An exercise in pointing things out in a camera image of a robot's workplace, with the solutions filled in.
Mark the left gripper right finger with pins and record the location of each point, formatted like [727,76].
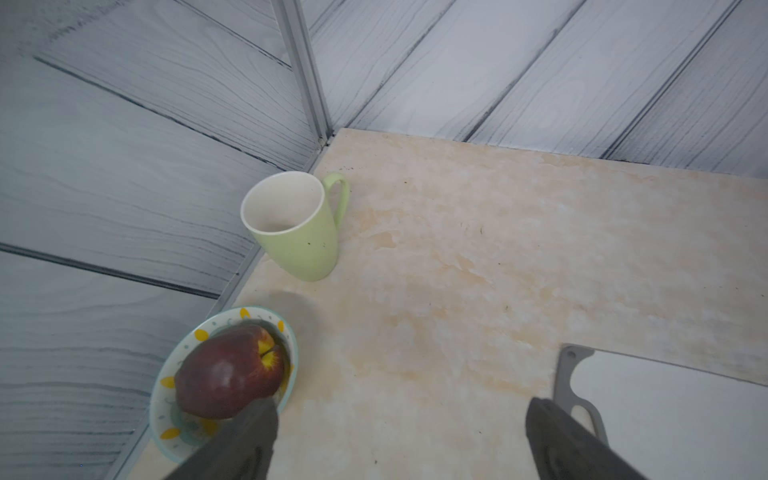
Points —
[563,449]

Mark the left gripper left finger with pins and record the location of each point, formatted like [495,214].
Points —
[242,449]

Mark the small plate with dark fruit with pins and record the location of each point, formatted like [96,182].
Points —
[177,434]

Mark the dark red apple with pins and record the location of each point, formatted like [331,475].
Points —
[226,372]

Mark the light green mug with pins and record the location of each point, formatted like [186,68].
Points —
[295,218]

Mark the left aluminium frame post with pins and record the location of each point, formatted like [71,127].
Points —
[291,22]

